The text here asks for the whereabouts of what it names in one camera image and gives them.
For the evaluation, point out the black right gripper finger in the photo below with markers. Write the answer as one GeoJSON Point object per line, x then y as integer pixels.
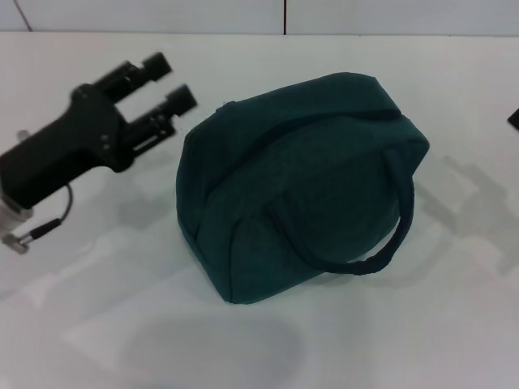
{"type": "Point", "coordinates": [514, 117]}

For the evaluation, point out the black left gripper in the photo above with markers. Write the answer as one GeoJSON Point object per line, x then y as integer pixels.
{"type": "Point", "coordinates": [69, 142]}

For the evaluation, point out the teal fabric lunch bag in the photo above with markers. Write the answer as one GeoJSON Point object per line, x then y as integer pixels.
{"type": "Point", "coordinates": [304, 182]}

